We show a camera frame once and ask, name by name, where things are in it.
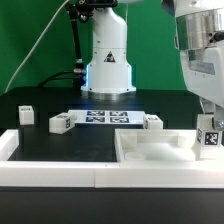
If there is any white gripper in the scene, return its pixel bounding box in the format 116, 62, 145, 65
180, 47, 224, 131

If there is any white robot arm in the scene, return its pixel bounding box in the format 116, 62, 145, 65
81, 0, 224, 131

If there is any white U-shaped fence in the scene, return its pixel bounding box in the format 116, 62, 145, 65
0, 129, 224, 189

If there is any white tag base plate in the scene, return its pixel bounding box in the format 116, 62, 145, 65
68, 110, 145, 125

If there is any black cable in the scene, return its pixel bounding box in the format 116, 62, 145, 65
37, 69, 84, 89

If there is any grey cable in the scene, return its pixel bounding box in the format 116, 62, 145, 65
3, 0, 72, 94

